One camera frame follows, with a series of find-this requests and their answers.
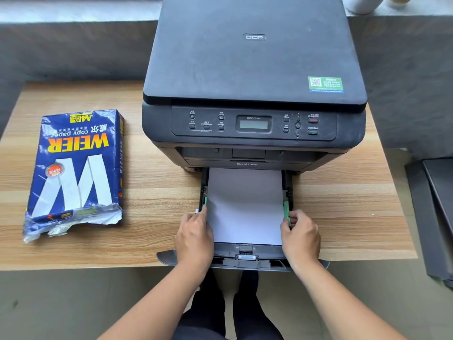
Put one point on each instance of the black printer tray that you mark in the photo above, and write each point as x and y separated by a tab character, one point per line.
247	256

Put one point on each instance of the person's left hand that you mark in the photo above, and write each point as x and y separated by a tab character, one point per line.
194	240

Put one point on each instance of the person's right hand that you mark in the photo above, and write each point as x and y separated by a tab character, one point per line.
302	240

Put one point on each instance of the person's left forearm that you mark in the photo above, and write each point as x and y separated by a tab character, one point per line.
155	308

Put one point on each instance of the person's black trousers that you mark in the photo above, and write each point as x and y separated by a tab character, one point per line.
226	315

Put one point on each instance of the person's right forearm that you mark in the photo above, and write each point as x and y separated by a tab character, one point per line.
339	308

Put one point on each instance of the blue copy paper ream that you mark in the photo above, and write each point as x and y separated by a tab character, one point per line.
74	166

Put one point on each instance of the green plant in white pot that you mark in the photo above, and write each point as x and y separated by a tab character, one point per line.
364	5

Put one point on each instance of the white paper sheets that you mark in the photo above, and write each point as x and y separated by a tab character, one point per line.
246	205

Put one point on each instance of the black printer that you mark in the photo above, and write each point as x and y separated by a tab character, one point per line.
255	60

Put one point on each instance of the black cabinet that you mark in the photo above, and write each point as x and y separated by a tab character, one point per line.
435	215

